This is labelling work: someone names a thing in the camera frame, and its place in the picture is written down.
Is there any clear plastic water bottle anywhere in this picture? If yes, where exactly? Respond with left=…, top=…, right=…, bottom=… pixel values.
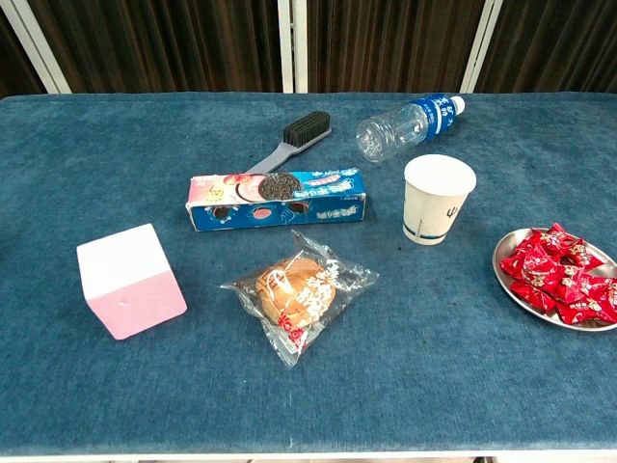
left=355, top=93, right=467, bottom=164

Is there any grey brush with black bristles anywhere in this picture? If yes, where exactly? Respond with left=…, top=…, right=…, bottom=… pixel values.
left=244, top=110, right=334, bottom=175

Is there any bread in clear wrapper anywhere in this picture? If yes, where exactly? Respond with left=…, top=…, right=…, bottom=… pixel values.
left=219, top=229, right=381, bottom=370

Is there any white frame post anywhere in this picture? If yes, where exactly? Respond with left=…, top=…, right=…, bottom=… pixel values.
left=278, top=0, right=294, bottom=95
left=292, top=0, right=309, bottom=95
left=460, top=0, right=505, bottom=95
left=0, top=0, right=72, bottom=95

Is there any white table frame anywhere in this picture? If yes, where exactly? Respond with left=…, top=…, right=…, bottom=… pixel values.
left=0, top=450, right=617, bottom=463

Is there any white paper cup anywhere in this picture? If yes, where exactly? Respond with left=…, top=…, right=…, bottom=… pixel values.
left=402, top=153, right=478, bottom=246

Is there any blue table cloth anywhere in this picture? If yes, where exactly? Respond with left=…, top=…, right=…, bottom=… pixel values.
left=0, top=92, right=617, bottom=457

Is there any blue cookie box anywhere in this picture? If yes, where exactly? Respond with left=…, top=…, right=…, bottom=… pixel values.
left=185, top=167, right=367, bottom=233

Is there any pink foam cube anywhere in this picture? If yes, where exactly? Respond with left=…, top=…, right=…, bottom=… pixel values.
left=75, top=223, right=189, bottom=341

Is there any silver metal plate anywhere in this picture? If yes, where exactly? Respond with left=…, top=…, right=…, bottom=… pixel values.
left=492, top=227, right=617, bottom=333

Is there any dark brown curtain panel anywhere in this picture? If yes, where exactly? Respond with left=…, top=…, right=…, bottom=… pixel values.
left=307, top=0, right=488, bottom=95
left=26, top=0, right=283, bottom=95
left=0, top=14, right=47, bottom=97
left=474, top=0, right=617, bottom=95

